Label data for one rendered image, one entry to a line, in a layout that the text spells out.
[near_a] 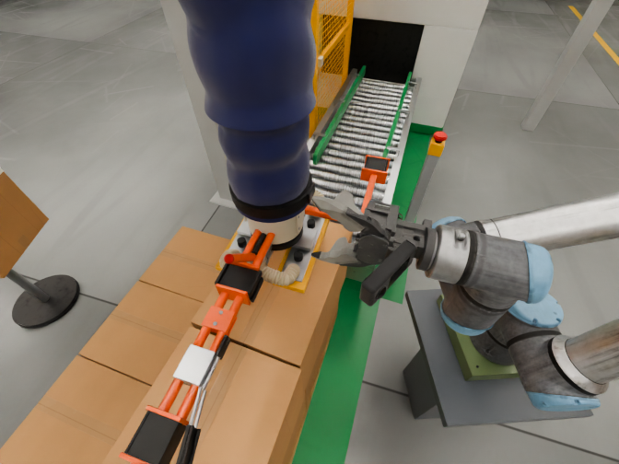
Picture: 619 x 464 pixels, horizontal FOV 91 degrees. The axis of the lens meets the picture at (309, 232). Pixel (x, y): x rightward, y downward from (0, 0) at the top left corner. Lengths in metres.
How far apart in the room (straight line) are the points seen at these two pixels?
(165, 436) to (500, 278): 0.62
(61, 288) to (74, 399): 1.23
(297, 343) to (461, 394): 0.61
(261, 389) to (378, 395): 1.10
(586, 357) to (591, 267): 2.12
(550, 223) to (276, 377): 0.79
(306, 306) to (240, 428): 0.40
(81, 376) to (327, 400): 1.19
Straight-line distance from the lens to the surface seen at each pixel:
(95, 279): 2.74
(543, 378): 1.10
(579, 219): 0.76
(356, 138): 2.60
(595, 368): 1.05
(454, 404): 1.29
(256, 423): 1.00
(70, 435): 1.66
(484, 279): 0.53
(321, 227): 1.05
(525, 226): 0.72
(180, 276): 1.76
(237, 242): 1.03
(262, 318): 1.09
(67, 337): 2.57
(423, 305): 1.40
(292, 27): 0.59
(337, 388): 1.98
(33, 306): 2.81
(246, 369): 1.04
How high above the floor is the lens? 1.92
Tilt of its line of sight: 50 degrees down
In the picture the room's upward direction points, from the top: straight up
